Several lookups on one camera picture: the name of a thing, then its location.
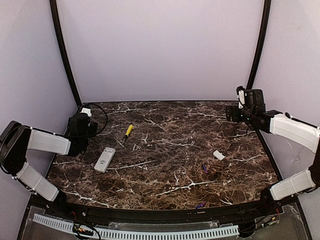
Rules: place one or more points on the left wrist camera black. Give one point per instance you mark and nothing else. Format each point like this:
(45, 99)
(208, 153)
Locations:
(87, 111)

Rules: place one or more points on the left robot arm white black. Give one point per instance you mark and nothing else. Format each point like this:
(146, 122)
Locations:
(17, 139)

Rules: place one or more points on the white remote control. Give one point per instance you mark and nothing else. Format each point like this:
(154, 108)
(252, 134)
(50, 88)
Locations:
(104, 160)

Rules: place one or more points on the black table front rail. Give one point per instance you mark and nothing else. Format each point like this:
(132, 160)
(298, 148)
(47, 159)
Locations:
(239, 213)

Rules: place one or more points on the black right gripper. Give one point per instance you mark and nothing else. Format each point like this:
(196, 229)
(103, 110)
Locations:
(230, 113)

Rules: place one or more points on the white battery cover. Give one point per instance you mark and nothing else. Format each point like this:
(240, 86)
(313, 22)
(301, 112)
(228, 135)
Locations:
(218, 155)

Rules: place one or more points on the left black frame post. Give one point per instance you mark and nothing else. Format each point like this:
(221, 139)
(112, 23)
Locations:
(63, 51)

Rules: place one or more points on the yellow handled screwdriver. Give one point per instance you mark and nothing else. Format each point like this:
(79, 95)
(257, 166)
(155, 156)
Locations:
(127, 133)

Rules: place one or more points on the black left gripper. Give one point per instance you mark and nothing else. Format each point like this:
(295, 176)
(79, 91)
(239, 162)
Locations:
(92, 129)

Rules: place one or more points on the right black frame post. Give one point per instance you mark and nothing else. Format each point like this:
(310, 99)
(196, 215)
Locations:
(260, 43)

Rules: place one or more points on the white slotted cable duct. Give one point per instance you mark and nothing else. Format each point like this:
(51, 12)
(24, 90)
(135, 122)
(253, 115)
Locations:
(105, 233)

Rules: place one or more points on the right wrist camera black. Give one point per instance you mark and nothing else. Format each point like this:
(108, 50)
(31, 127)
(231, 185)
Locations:
(240, 90)

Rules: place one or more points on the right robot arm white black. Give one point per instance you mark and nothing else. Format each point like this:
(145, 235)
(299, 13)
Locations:
(251, 110)

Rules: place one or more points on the black frame post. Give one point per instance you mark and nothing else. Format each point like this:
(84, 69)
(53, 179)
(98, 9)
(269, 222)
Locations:
(260, 43)
(63, 51)

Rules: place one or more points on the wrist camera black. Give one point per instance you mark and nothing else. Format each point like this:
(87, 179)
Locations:
(240, 90)
(87, 111)

